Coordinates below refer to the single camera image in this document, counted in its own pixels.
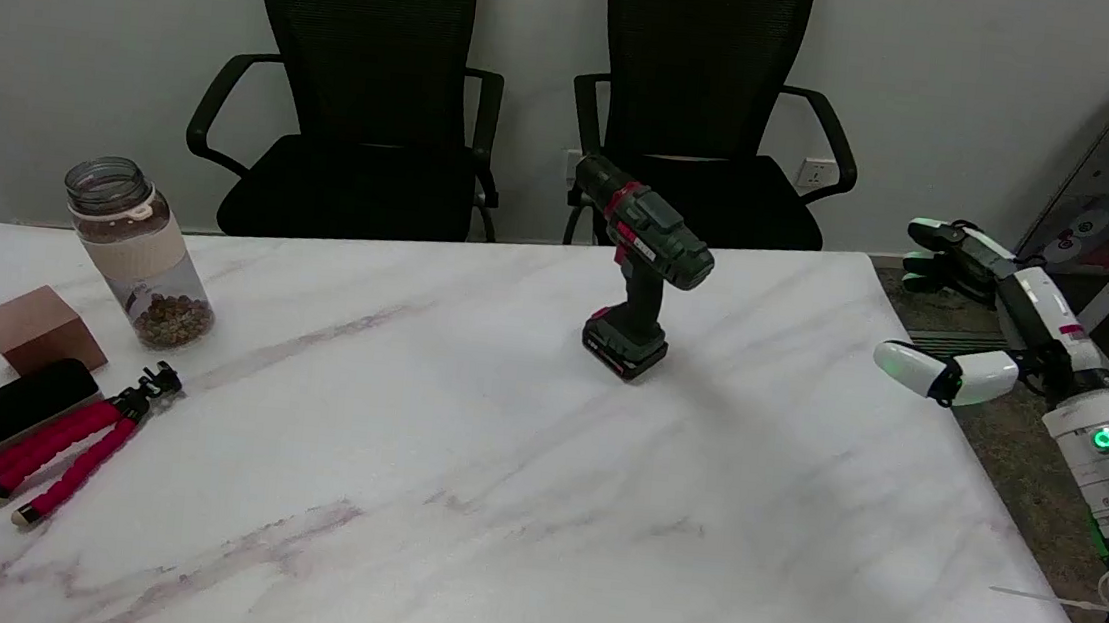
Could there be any floor vent grille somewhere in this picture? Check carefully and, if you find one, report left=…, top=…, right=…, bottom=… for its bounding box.
left=907, top=326, right=1013, bottom=365

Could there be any brown wooden block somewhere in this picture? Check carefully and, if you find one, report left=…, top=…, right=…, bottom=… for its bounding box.
left=0, top=281, right=115, bottom=384

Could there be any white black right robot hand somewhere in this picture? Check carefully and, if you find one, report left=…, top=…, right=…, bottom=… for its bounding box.
left=870, top=214, right=1109, bottom=422

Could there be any black oblong case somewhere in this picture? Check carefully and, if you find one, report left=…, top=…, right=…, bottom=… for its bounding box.
left=0, top=352, right=103, bottom=469

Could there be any glass jar with beans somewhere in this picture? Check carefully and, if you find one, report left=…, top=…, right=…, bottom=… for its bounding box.
left=50, top=152, right=230, bottom=356

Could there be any red flexible mini tripod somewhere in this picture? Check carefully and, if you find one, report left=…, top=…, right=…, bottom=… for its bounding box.
left=0, top=347, right=185, bottom=542

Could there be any black mesh office chair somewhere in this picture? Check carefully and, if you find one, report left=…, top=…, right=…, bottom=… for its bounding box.
left=558, top=0, right=874, bottom=270
left=177, top=0, right=518, bottom=260

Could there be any dark green power screwdriver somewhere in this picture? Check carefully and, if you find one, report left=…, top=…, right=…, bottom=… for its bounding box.
left=554, top=151, right=725, bottom=389

